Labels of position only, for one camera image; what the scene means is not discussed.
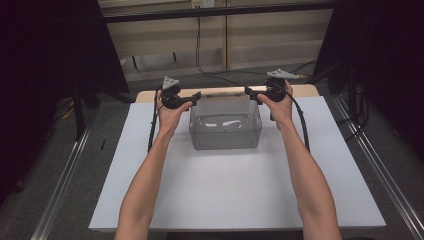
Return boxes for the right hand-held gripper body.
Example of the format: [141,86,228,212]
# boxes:
[256,68,300,103]

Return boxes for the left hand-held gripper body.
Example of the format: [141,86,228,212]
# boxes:
[161,75,194,110]

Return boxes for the clear grey plastic storage box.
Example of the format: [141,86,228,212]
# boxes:
[188,99,263,150]

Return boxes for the person's left hand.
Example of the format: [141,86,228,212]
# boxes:
[156,91,194,133]

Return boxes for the person's right hand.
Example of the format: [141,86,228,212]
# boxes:
[257,81,294,128]

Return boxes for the wooden table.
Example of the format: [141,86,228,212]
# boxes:
[135,83,320,104]

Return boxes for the black horizontal bar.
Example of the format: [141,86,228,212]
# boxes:
[102,1,335,24]

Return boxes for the black stand leg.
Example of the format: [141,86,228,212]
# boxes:
[71,81,87,142]

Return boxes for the white table board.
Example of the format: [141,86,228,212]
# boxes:
[88,96,387,233]

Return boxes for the black curtain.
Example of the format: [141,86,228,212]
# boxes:
[0,0,130,204]
[312,0,424,163]

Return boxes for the left hand-held gripper black cable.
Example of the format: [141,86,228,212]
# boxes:
[147,87,163,153]

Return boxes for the hand-held gripper black cable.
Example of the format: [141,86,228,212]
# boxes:
[147,87,163,153]
[284,89,311,153]

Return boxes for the right hand-held gripper black cable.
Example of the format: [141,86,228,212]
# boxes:
[284,89,311,153]

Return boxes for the black hanging wall cable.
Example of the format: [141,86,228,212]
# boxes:
[195,16,318,86]

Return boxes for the black floor cables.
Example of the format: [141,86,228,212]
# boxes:
[335,83,370,143]

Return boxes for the metal floor rail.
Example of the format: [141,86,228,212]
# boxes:
[30,111,97,240]
[332,94,424,240]

